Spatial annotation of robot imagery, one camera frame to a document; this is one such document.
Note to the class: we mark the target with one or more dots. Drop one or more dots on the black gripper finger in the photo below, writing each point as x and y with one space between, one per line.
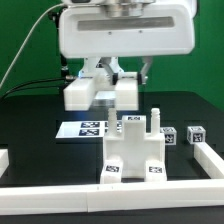
142 75
108 63

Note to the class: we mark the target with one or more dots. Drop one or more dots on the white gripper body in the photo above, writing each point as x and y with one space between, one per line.
126 28

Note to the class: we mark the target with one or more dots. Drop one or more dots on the white chair backrest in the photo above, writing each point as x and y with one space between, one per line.
95 90

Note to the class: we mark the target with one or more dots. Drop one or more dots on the white chair seat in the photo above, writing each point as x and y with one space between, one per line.
134 146

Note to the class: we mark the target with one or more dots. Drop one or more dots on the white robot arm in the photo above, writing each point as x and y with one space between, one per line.
96 66

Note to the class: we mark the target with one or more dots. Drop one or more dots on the white turned spindle rod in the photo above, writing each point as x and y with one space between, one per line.
112 122

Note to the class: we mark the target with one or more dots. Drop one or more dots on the white marker base sheet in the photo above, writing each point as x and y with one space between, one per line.
82 129

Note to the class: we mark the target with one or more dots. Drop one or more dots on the white block far left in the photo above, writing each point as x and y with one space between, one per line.
4 161

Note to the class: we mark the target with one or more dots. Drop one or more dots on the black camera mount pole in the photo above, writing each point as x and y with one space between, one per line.
64 70

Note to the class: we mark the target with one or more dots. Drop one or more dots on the white boundary frame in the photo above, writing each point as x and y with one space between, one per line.
123 196

